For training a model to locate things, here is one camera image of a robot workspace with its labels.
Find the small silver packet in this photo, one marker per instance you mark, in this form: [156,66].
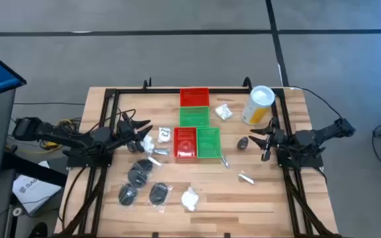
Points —
[161,151]
[246,178]
[225,162]
[154,161]

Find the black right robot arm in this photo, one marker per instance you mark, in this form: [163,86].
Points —
[326,130]

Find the black desk frame bar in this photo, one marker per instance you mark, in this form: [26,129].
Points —
[35,168]

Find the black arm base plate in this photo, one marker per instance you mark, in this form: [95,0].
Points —
[88,160]
[304,161]

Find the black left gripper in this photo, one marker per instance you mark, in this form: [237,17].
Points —
[126,127]

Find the white cotton balls bag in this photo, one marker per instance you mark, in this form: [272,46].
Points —
[148,143]
[223,112]
[190,199]

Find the small black bagged part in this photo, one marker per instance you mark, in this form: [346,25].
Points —
[242,143]

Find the green plastic basket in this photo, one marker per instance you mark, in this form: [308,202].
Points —
[208,142]
[194,116]

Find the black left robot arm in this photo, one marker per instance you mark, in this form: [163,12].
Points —
[45,130]

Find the white tape roll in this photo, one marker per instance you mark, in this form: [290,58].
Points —
[17,211]

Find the black table clamp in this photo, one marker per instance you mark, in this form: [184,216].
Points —
[148,84]
[247,82]

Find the small black edge bracket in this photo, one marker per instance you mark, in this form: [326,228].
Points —
[227,235]
[155,235]

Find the small black bottle red label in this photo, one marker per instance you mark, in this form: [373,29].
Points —
[131,146]

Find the red plastic basket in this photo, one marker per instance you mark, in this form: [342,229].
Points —
[185,142]
[194,96]

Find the white yellow wipes canister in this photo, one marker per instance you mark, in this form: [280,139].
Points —
[258,105]

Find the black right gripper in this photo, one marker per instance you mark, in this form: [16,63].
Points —
[278,135]

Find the black rounded object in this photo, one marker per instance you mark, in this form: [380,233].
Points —
[40,230]

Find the black hair net bag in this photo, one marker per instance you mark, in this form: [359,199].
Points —
[158,194]
[144,165]
[127,195]
[137,178]

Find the white bag with handwriting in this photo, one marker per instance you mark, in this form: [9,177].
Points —
[164,135]

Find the white printed booklet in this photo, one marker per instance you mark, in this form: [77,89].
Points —
[33,191]

